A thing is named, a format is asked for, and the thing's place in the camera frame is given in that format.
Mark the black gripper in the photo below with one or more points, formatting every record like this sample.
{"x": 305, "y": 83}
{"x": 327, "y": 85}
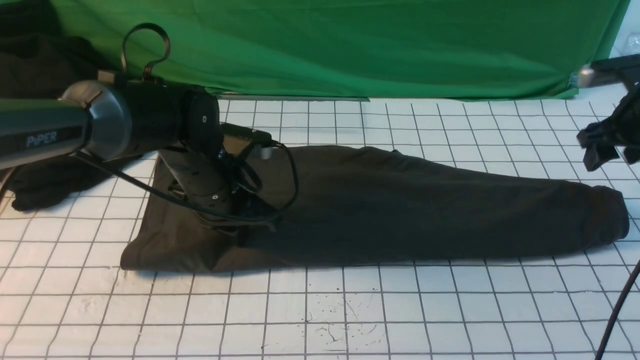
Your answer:
{"x": 214, "y": 186}

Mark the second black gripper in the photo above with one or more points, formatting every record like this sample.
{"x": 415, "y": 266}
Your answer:
{"x": 618, "y": 136}

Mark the gray long-sleeve top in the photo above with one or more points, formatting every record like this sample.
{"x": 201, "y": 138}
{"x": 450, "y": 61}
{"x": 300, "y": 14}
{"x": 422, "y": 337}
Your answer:
{"x": 368, "y": 206}

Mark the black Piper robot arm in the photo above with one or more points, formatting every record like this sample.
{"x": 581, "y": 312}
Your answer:
{"x": 168, "y": 140}

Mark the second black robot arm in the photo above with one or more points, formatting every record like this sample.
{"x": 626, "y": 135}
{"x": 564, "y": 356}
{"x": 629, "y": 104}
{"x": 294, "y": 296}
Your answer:
{"x": 622, "y": 128}

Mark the green backdrop cloth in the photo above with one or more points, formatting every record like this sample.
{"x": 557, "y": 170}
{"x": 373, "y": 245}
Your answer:
{"x": 461, "y": 49}

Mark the black clothes pile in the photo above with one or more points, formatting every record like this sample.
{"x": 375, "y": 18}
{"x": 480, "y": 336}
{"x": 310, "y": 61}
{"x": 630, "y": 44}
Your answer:
{"x": 37, "y": 61}

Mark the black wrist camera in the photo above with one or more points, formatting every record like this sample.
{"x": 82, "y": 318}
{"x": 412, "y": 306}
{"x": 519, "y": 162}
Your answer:
{"x": 241, "y": 141}

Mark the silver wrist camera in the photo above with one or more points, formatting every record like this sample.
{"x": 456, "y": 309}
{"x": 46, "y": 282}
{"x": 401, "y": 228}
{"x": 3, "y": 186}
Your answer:
{"x": 624, "y": 69}

